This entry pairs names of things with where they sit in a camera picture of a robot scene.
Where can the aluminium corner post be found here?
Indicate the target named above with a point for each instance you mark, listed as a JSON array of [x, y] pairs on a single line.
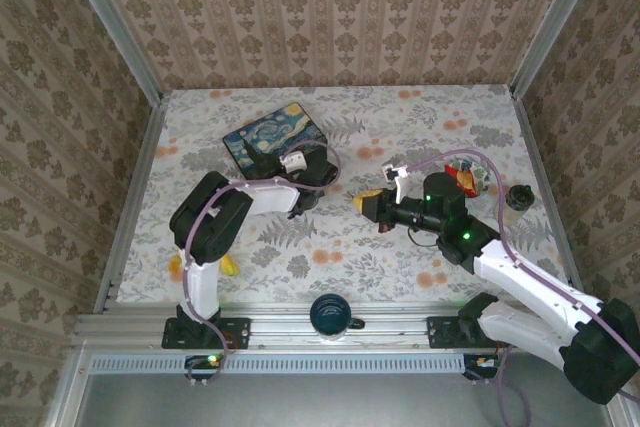
[[115, 22], [554, 22]]

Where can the clear jar with black lid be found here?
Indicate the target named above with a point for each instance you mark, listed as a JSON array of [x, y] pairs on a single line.
[[519, 197]]

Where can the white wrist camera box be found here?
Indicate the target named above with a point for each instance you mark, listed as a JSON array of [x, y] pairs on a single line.
[[292, 161], [390, 173]]

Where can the red snack packet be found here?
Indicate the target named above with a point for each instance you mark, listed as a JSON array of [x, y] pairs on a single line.
[[462, 177]]

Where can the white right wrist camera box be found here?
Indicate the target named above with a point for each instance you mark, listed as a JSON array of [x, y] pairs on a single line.
[[390, 173]]

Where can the aluminium table side rail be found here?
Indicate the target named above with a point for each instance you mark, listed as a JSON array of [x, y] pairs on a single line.
[[534, 147], [143, 162]]

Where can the yellow banana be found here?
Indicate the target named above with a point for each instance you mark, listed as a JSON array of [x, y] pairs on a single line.
[[229, 265]]

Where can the starry night painted box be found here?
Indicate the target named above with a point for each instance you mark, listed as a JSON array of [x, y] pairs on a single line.
[[265, 132]]

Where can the long aluminium base rail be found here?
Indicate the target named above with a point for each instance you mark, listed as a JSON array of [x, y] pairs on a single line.
[[400, 327]]

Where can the dark blue mug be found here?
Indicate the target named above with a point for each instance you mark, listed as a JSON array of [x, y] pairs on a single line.
[[330, 318]]

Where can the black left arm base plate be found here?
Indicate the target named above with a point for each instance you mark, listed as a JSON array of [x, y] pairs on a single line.
[[240, 334]]

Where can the small black controller board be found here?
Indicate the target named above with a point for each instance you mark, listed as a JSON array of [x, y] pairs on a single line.
[[480, 363], [202, 362]]

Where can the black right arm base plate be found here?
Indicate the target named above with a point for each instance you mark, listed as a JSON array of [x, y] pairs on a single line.
[[440, 332]]

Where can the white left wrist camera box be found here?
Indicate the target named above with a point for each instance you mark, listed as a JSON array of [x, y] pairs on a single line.
[[292, 161]]

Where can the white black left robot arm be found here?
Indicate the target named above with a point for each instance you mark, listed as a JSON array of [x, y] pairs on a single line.
[[210, 227]]

